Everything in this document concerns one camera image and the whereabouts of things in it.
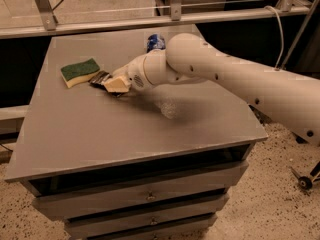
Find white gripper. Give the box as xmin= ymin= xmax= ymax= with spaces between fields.
xmin=103 ymin=55 xmax=148 ymax=93

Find black rxbar chocolate wrapper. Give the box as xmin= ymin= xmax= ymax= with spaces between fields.
xmin=88 ymin=71 xmax=112 ymax=90

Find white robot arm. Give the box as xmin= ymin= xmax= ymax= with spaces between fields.
xmin=104 ymin=33 xmax=320 ymax=146

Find green and yellow sponge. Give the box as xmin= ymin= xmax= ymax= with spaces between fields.
xmin=61 ymin=58 xmax=100 ymax=88

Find blue soda can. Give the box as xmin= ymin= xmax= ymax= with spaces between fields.
xmin=147 ymin=34 xmax=166 ymax=52

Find grey drawer cabinet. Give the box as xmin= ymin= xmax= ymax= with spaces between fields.
xmin=4 ymin=24 xmax=269 ymax=240

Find top grey drawer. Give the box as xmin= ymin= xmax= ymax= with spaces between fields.
xmin=32 ymin=161 xmax=248 ymax=220

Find grey drawer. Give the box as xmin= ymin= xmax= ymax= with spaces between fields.
xmin=32 ymin=161 xmax=248 ymax=220
xmin=65 ymin=191 xmax=229 ymax=238
xmin=87 ymin=213 xmax=217 ymax=240

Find middle grey drawer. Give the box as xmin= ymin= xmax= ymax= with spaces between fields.
xmin=65 ymin=191 xmax=229 ymax=238

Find bottom grey drawer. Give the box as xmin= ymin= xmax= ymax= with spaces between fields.
xmin=87 ymin=213 xmax=217 ymax=240

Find black caster wheel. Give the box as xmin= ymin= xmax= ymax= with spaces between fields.
xmin=291 ymin=161 xmax=320 ymax=190

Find white cable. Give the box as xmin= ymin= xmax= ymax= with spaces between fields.
xmin=264 ymin=5 xmax=286 ymax=71

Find metal railing frame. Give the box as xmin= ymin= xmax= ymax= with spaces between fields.
xmin=0 ymin=0 xmax=318 ymax=39

